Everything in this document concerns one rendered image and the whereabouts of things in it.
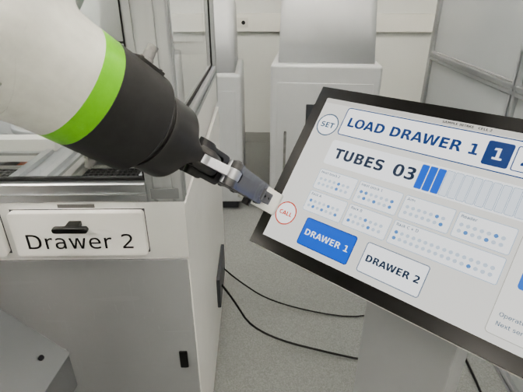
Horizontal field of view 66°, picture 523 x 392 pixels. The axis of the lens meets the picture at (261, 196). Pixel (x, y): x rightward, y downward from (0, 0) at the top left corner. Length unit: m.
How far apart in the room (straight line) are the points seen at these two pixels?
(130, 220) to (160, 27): 0.40
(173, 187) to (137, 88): 0.58
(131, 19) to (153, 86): 0.49
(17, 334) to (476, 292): 0.65
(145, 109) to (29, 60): 0.09
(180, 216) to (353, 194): 0.42
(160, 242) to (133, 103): 0.66
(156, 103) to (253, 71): 3.70
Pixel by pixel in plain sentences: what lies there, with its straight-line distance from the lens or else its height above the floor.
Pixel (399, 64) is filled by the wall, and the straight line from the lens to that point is 4.15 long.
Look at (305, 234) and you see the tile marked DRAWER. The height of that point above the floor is 1.00.
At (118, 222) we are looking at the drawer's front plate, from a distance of 0.93.
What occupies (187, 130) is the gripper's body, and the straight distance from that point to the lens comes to 0.37.
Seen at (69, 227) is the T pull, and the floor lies 0.91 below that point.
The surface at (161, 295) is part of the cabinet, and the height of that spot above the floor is 0.69.
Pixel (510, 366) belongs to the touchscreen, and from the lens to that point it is 0.58.
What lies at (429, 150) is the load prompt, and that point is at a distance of 0.65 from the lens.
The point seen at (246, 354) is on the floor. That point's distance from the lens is 1.82.
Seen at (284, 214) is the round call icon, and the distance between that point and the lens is 0.69.
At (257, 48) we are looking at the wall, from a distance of 4.00.
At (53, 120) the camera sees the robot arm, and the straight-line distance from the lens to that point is 0.31.
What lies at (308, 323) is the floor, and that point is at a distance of 1.96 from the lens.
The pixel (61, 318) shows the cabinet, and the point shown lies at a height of 0.62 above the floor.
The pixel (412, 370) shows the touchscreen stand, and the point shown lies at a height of 0.77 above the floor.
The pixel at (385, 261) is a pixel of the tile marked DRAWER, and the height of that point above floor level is 1.01.
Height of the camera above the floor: 1.35
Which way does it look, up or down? 26 degrees down
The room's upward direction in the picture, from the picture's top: straight up
